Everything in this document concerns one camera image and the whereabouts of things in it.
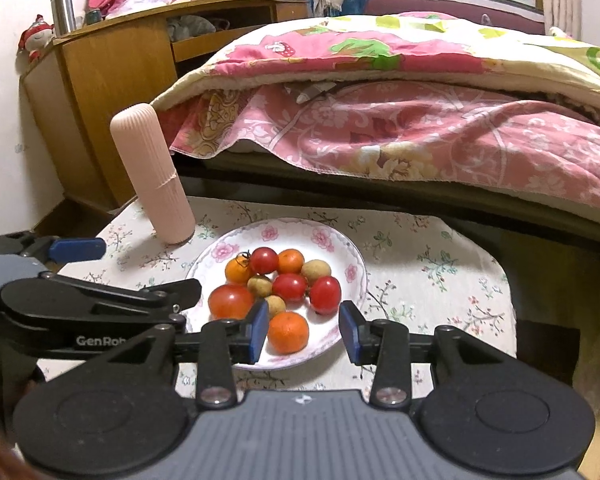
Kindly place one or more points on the steel thermos flask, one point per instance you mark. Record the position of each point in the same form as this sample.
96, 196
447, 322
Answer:
63, 17

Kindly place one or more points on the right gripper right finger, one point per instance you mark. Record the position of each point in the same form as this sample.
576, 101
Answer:
392, 349

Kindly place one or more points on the wooden desk cabinet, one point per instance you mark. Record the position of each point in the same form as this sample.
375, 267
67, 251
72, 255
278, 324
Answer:
82, 80

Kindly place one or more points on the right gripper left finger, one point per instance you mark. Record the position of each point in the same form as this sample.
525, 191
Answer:
159, 353

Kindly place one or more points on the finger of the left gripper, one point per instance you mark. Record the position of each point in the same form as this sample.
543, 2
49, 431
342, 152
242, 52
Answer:
57, 249
174, 296

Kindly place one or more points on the red plush doll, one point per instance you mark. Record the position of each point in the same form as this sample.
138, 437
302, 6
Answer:
35, 38

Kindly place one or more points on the small orange mandarin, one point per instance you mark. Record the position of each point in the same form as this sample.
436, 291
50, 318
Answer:
238, 270
290, 261

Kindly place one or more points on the brown longan fruit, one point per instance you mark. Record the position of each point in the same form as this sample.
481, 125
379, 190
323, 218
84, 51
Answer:
315, 269
260, 286
276, 305

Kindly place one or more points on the white floral plate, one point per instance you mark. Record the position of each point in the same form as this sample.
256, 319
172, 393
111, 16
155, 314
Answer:
315, 241

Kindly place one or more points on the red cherry tomato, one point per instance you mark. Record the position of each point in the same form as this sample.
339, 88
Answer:
290, 287
325, 295
264, 260

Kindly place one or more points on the pink ribbed cylinder bottle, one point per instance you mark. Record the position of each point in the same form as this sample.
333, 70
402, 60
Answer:
140, 143

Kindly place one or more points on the pink floral quilt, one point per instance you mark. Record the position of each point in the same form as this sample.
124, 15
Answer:
410, 97

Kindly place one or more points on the large red tomato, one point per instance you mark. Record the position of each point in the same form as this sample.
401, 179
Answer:
230, 301

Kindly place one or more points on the dark bed frame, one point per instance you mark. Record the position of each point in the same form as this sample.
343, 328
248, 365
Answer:
549, 248

